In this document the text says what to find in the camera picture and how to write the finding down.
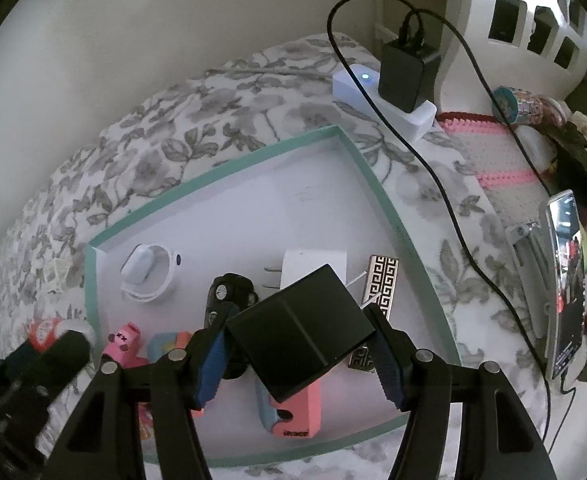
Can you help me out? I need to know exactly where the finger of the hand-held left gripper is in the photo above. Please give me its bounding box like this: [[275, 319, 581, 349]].
[[0, 345, 41, 381], [33, 330, 91, 393]]

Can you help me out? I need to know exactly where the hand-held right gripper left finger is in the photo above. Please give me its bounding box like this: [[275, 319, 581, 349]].
[[56, 327, 236, 480]]

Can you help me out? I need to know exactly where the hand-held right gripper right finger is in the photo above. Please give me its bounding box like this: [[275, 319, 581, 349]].
[[363, 305, 559, 480]]

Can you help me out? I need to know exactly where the small red toy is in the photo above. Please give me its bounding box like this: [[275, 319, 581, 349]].
[[26, 317, 64, 356]]

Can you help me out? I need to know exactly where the light blue eraser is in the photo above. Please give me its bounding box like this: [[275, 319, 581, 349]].
[[146, 331, 194, 358]]

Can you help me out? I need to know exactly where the pink face-print block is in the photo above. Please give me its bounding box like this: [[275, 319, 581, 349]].
[[102, 322, 149, 368]]

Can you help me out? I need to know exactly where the black toy car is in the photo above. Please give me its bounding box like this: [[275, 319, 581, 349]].
[[203, 272, 259, 381]]

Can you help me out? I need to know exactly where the key-pattern metal lighter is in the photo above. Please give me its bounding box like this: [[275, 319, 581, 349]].
[[348, 255, 404, 373]]

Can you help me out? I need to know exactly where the black charger cube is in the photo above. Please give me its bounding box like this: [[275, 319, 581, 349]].
[[226, 263, 377, 403]]

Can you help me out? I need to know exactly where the salmon and teal case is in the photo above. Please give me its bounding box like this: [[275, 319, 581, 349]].
[[254, 375, 323, 440]]

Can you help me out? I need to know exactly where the white ring-shaped holder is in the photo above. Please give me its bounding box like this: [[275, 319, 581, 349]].
[[120, 243, 183, 304]]

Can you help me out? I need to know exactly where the white plug charger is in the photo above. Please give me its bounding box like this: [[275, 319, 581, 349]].
[[262, 247, 349, 293]]

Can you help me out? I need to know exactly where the teal shallow cardboard box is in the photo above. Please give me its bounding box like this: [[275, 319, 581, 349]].
[[86, 125, 461, 468]]

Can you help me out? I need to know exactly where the smartphone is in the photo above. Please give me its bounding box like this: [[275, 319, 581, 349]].
[[545, 189, 587, 382]]

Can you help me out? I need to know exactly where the pink and white crochet mat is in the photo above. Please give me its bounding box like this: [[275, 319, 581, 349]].
[[436, 111, 559, 231]]

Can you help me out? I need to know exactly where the dark plush toy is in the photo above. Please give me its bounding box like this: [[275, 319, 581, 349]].
[[548, 120, 587, 206]]

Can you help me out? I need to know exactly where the white power strip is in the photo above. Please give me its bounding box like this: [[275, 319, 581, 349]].
[[332, 63, 437, 141]]

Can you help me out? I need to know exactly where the black power adapter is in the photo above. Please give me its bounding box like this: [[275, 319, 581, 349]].
[[379, 37, 441, 112]]

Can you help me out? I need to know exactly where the white plastic laundry basket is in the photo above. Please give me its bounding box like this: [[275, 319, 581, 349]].
[[438, 0, 587, 103]]

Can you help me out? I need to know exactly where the long black cable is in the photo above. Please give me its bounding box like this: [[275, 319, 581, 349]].
[[327, 0, 574, 441]]

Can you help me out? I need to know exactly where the short black cable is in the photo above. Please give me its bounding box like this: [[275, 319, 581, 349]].
[[403, 7, 564, 201]]

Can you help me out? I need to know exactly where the white wooden frame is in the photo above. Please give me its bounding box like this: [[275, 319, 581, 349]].
[[373, 0, 449, 46]]

